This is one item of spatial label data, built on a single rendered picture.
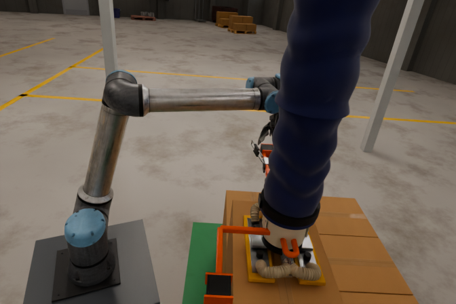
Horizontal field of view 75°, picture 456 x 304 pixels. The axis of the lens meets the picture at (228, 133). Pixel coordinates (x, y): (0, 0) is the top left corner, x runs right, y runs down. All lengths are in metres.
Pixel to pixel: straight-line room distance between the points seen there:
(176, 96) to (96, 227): 0.62
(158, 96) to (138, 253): 0.82
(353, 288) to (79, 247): 1.37
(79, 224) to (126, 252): 0.33
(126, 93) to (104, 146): 0.31
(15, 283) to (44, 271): 1.06
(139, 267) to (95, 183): 0.43
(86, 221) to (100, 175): 0.19
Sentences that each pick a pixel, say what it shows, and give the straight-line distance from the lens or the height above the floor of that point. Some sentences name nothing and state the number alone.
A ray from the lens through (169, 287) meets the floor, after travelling 2.38.
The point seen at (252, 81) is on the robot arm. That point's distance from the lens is 1.28.
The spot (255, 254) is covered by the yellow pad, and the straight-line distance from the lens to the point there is 1.28.
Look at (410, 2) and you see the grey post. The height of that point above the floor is 1.93.
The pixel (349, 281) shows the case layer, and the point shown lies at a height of 0.54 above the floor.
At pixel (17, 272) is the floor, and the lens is 2.73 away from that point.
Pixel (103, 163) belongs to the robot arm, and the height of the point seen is 1.22.
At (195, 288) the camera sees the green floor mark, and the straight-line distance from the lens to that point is 2.37.
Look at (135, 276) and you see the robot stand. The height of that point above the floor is 0.75.
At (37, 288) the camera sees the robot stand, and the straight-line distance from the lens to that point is 1.58.
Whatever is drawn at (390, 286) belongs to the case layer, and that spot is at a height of 0.54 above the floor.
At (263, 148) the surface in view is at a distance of 1.72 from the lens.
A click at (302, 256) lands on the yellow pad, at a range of 1.33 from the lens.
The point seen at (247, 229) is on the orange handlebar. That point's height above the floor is 1.09.
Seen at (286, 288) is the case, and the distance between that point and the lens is 1.26.
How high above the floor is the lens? 1.92
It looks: 26 degrees down
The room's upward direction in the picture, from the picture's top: 5 degrees clockwise
